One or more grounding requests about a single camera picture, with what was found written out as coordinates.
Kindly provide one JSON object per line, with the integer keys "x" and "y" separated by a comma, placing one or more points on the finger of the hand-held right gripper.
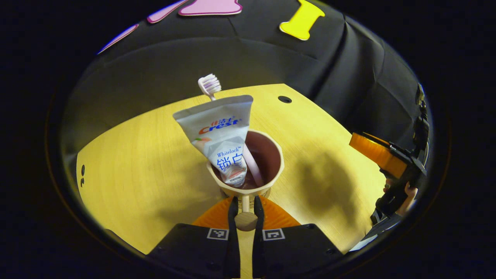
{"x": 378, "y": 153}

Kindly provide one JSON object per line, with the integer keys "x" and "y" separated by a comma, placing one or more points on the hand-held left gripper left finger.
{"x": 193, "y": 252}

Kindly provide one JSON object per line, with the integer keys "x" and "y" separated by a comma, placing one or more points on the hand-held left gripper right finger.
{"x": 298, "y": 252}

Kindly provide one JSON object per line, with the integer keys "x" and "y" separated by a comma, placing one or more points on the white toothpaste tube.
{"x": 221, "y": 131}

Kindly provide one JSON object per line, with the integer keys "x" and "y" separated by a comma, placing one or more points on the pink toothbrush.
{"x": 209, "y": 84}

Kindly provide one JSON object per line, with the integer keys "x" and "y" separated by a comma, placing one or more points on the black backdrop cloth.
{"x": 271, "y": 58}

